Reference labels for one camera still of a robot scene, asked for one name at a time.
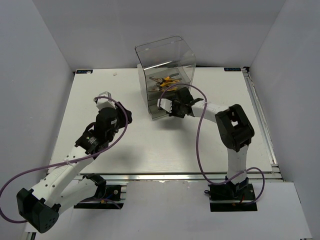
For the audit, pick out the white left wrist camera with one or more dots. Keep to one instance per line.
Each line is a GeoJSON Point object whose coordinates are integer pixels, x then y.
{"type": "Point", "coordinates": [103, 101]}

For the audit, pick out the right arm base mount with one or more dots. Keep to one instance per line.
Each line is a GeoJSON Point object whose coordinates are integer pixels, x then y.
{"type": "Point", "coordinates": [231, 197]}

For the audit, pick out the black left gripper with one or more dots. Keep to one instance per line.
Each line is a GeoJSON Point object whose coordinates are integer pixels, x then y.
{"type": "Point", "coordinates": [122, 117]}

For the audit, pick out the blue label corner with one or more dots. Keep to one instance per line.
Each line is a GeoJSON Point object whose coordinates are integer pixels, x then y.
{"type": "Point", "coordinates": [84, 71]}
{"type": "Point", "coordinates": [232, 69]}

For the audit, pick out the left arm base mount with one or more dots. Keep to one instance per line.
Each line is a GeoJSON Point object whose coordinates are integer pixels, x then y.
{"type": "Point", "coordinates": [107, 196]}

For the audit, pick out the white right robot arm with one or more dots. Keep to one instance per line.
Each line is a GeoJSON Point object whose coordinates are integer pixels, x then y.
{"type": "Point", "coordinates": [234, 128]}

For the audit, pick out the orange black pliers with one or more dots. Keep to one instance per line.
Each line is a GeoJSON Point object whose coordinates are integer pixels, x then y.
{"type": "Point", "coordinates": [167, 82]}

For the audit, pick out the yellow needle-nose pliers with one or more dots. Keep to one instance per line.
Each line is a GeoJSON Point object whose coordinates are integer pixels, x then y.
{"type": "Point", "coordinates": [158, 80]}

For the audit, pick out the clear plastic drawer organizer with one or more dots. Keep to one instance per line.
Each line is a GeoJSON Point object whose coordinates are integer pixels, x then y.
{"type": "Point", "coordinates": [162, 64]}

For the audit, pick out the yellow long-nose pliers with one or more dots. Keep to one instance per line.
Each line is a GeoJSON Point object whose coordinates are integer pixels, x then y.
{"type": "Point", "coordinates": [159, 89]}

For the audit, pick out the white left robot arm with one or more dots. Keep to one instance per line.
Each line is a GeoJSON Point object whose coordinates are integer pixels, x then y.
{"type": "Point", "coordinates": [42, 204]}

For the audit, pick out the blue label right corner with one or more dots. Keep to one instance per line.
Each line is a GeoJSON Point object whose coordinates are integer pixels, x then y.
{"type": "Point", "coordinates": [232, 69]}

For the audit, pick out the blue label left corner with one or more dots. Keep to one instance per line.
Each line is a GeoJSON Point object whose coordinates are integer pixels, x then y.
{"type": "Point", "coordinates": [84, 71]}

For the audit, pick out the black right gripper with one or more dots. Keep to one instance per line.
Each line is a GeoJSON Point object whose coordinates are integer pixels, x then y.
{"type": "Point", "coordinates": [173, 113]}

